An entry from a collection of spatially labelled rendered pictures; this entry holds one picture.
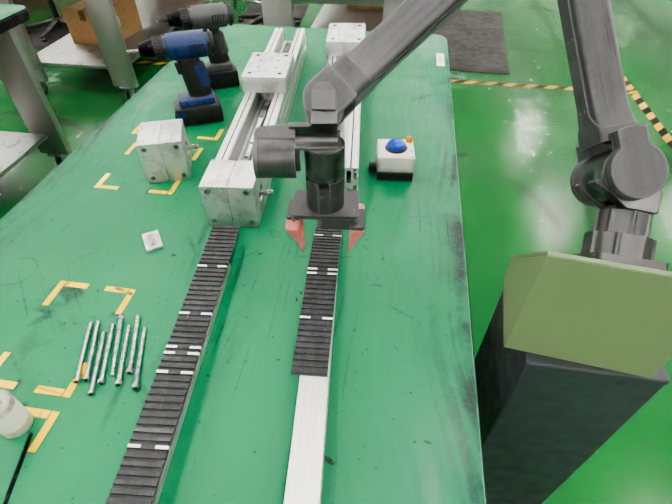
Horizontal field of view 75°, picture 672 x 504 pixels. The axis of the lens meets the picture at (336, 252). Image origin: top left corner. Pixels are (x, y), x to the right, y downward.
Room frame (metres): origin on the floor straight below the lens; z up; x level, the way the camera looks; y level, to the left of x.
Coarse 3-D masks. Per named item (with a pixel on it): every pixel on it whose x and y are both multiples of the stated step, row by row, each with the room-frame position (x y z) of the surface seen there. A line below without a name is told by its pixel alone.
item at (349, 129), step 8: (328, 56) 1.30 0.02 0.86; (336, 56) 1.30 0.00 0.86; (360, 104) 1.00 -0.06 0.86; (352, 112) 0.96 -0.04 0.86; (360, 112) 0.97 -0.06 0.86; (344, 120) 1.00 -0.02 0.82; (352, 120) 0.92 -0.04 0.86; (344, 128) 0.96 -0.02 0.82; (352, 128) 0.89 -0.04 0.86; (344, 136) 0.92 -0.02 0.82; (352, 136) 0.85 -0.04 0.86; (352, 144) 0.82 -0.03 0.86; (352, 152) 0.79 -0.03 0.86; (352, 160) 0.76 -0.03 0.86; (352, 168) 0.73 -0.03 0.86; (352, 176) 0.73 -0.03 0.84; (352, 184) 0.73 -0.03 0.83
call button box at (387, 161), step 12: (384, 144) 0.86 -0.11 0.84; (408, 144) 0.86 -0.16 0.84; (384, 156) 0.81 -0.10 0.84; (396, 156) 0.81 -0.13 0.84; (408, 156) 0.81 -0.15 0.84; (372, 168) 0.84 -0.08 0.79; (384, 168) 0.81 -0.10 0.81; (396, 168) 0.81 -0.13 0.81; (408, 168) 0.80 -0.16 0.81; (384, 180) 0.81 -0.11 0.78; (396, 180) 0.81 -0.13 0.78; (408, 180) 0.80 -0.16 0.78
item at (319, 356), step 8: (296, 352) 0.35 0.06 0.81; (304, 352) 0.35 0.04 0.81; (312, 352) 0.35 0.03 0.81; (320, 352) 0.35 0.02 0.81; (328, 352) 0.35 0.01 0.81; (296, 360) 0.33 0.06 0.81; (304, 360) 0.33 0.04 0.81; (312, 360) 0.33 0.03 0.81; (320, 360) 0.33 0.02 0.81; (328, 360) 0.33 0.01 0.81
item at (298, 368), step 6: (294, 366) 0.32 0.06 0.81; (300, 366) 0.32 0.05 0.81; (306, 366) 0.32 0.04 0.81; (312, 366) 0.32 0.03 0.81; (318, 366) 0.32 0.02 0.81; (324, 366) 0.32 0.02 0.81; (294, 372) 0.31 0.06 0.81; (300, 372) 0.31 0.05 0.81; (306, 372) 0.31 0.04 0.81; (312, 372) 0.31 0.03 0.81; (318, 372) 0.31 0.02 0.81; (324, 372) 0.31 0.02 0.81
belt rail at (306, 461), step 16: (336, 288) 0.49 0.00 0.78; (304, 384) 0.30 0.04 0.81; (320, 384) 0.30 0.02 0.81; (304, 400) 0.28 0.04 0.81; (320, 400) 0.28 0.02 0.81; (304, 416) 0.25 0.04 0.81; (320, 416) 0.25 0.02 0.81; (304, 432) 0.23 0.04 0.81; (320, 432) 0.23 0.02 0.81; (304, 448) 0.21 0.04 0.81; (320, 448) 0.21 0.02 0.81; (288, 464) 0.20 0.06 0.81; (304, 464) 0.20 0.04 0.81; (320, 464) 0.20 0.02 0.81; (288, 480) 0.18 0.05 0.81; (304, 480) 0.18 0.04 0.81; (320, 480) 0.18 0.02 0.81; (288, 496) 0.16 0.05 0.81; (304, 496) 0.16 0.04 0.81; (320, 496) 0.16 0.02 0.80
